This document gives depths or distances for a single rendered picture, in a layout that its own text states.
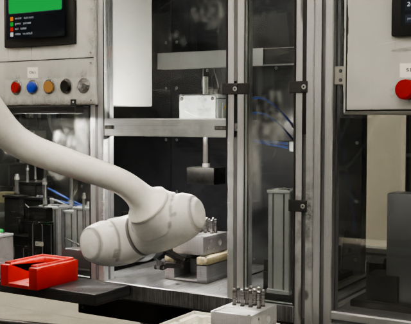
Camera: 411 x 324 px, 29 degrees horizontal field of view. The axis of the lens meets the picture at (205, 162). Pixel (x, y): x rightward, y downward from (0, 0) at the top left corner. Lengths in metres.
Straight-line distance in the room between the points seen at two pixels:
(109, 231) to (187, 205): 0.19
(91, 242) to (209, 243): 0.43
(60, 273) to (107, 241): 0.36
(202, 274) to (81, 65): 0.63
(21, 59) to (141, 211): 0.74
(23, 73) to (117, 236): 0.67
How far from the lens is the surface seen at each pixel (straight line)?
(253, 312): 1.73
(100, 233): 1.78
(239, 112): 1.89
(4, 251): 2.22
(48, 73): 2.22
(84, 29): 2.15
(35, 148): 1.69
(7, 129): 1.68
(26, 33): 2.25
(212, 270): 2.12
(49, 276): 2.08
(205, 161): 2.17
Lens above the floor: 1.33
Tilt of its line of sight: 3 degrees down
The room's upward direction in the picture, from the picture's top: straight up
